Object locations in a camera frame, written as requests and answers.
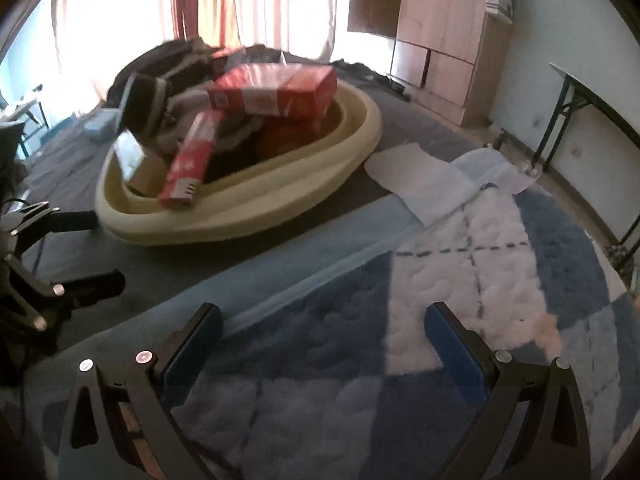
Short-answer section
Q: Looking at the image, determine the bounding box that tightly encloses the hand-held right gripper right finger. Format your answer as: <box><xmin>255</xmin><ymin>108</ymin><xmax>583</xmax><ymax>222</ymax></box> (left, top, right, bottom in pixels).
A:
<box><xmin>424</xmin><ymin>301</ymin><xmax>594</xmax><ymax>480</ymax></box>

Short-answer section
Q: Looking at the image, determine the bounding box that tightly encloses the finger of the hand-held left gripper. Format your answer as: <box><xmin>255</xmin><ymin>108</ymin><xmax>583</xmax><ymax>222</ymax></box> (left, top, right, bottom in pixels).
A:
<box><xmin>5</xmin><ymin>252</ymin><xmax>127</xmax><ymax>334</ymax></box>
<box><xmin>10</xmin><ymin>201</ymin><xmax>99</xmax><ymax>256</ymax></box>

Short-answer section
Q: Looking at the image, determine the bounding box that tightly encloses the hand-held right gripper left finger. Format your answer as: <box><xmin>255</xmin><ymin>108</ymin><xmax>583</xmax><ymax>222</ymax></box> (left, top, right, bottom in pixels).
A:
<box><xmin>57</xmin><ymin>302</ymin><xmax>226</xmax><ymax>480</ymax></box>

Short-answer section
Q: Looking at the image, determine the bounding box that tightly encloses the small brown box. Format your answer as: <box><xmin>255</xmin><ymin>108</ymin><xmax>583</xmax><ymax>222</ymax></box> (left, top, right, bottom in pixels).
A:
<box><xmin>112</xmin><ymin>130</ymin><xmax>169</xmax><ymax>197</ymax></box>

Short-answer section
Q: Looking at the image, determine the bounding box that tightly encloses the slim red box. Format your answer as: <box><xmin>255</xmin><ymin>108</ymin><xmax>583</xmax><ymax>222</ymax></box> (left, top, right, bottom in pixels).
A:
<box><xmin>159</xmin><ymin>110</ymin><xmax>224</xmax><ymax>209</ymax></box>

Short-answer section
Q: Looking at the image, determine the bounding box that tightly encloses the large dark round sponge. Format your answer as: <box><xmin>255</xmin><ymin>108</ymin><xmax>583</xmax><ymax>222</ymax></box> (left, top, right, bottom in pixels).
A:
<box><xmin>117</xmin><ymin>72</ymin><xmax>173</xmax><ymax>136</ymax></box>

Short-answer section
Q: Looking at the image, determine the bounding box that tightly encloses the cream plastic basin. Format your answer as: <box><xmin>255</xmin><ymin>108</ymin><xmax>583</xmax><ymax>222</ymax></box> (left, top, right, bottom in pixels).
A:
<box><xmin>94</xmin><ymin>77</ymin><xmax>383</xmax><ymax>247</ymax></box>

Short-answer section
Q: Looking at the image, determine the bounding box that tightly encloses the red box with white band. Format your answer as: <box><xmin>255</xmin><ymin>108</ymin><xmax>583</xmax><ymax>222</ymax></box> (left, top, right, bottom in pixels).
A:
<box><xmin>207</xmin><ymin>64</ymin><xmax>339</xmax><ymax>122</ymax></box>

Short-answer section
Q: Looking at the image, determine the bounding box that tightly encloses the light blue power strip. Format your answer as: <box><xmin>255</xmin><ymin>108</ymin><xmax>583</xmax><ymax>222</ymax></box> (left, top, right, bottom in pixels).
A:
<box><xmin>82</xmin><ymin>110</ymin><xmax>121</xmax><ymax>141</ymax></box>

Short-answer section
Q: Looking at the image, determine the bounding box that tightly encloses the blue checkered blanket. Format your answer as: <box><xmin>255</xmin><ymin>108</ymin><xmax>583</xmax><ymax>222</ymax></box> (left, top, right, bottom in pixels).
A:
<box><xmin>170</xmin><ymin>147</ymin><xmax>640</xmax><ymax>480</ymax></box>

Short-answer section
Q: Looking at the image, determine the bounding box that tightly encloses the white paper sheet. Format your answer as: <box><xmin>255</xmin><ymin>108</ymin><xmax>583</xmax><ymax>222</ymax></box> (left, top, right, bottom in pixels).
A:
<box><xmin>364</xmin><ymin>142</ymin><xmax>471</xmax><ymax>226</ymax></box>

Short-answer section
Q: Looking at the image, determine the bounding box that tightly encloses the dark backpack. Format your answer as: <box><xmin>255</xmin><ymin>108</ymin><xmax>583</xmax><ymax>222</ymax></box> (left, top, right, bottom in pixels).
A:
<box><xmin>107</xmin><ymin>35</ymin><xmax>281</xmax><ymax>106</ymax></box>

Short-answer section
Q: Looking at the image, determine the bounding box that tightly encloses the light curtain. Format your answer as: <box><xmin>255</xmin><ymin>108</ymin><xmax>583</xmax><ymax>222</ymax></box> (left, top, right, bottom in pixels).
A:
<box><xmin>50</xmin><ymin>0</ymin><xmax>351</xmax><ymax>106</ymax></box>

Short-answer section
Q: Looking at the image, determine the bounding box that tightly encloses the black-legged folding table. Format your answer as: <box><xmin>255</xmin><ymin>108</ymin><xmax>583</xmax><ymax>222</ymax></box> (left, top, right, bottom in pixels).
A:
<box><xmin>532</xmin><ymin>62</ymin><xmax>640</xmax><ymax>281</ymax></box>

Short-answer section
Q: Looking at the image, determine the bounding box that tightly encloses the dark cloth bundle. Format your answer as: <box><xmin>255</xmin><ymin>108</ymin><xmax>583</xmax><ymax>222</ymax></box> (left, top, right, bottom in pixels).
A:
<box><xmin>332</xmin><ymin>59</ymin><xmax>408</xmax><ymax>95</ymax></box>

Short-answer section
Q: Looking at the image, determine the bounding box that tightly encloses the wooden wardrobe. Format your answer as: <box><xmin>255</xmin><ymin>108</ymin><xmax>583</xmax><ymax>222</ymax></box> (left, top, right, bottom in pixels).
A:
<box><xmin>347</xmin><ymin>0</ymin><xmax>516</xmax><ymax>128</ymax></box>

